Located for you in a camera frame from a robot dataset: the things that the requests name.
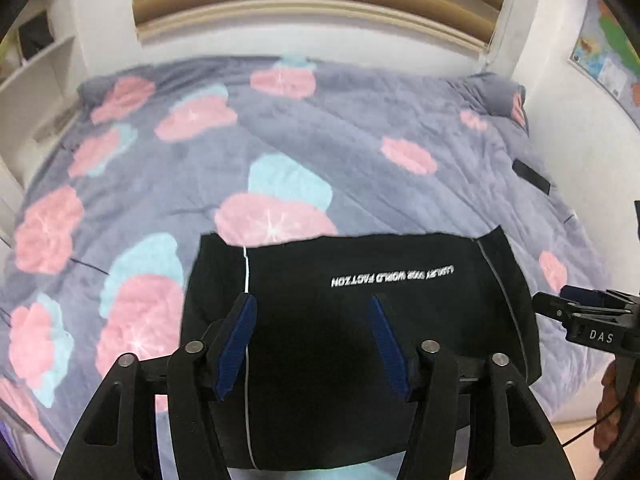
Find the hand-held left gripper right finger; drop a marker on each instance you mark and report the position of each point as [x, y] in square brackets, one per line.
[392, 350]

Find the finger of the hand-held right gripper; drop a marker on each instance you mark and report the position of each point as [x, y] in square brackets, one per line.
[580, 294]
[550, 306]

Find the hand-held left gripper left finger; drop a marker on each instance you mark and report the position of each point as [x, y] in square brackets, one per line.
[237, 345]

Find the black jacket with grey piping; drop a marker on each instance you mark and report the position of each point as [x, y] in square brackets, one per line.
[320, 310]

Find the person's right hand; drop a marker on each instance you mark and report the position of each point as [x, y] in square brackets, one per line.
[607, 410]

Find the black phone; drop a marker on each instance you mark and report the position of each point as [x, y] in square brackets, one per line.
[531, 176]

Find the floral printed blanket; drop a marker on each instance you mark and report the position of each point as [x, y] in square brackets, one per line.
[200, 170]

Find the wooden slatted headboard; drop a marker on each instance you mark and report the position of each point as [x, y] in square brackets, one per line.
[320, 5]

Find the dark square item in shelf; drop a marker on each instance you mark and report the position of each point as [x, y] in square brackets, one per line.
[35, 35]

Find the wall map poster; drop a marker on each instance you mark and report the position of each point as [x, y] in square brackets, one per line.
[610, 55]

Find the white wall shelf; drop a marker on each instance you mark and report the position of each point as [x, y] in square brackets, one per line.
[45, 75]

